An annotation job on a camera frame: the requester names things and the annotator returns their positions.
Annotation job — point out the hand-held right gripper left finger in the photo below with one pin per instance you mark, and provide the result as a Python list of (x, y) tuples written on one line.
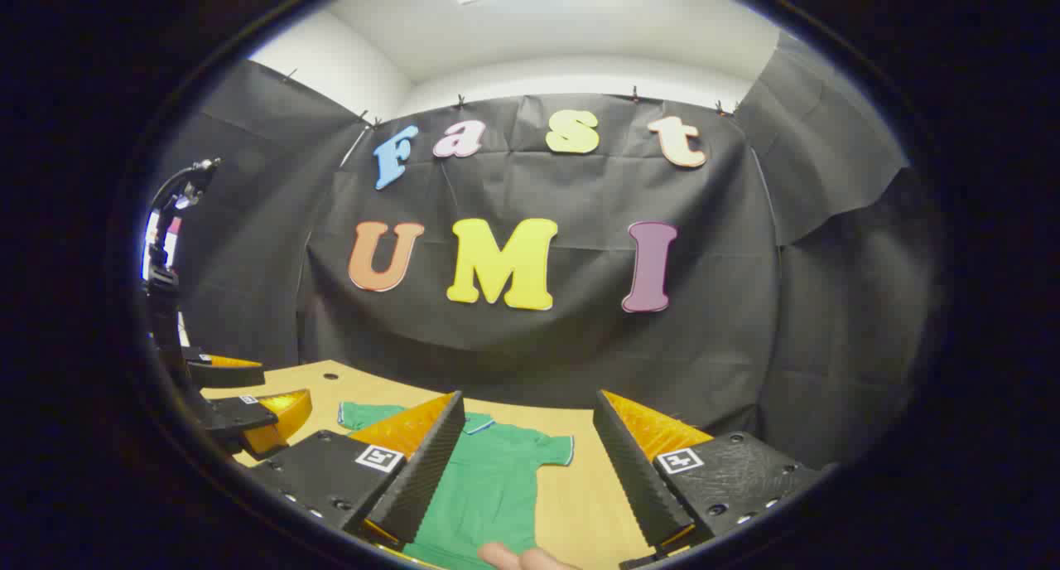
[(422, 479)]

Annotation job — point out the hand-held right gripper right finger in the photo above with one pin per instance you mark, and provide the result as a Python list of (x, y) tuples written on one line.
[(633, 479)]

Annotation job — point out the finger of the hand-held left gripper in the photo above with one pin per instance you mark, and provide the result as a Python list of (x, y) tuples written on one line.
[(240, 417), (228, 375)]

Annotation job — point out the green T-shirt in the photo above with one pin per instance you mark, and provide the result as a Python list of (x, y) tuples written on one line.
[(497, 487)]

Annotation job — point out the computer monitor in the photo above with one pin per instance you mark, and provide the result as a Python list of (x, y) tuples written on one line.
[(159, 243)]

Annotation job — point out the black backdrop cloth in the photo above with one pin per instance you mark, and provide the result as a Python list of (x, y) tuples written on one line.
[(538, 355)]

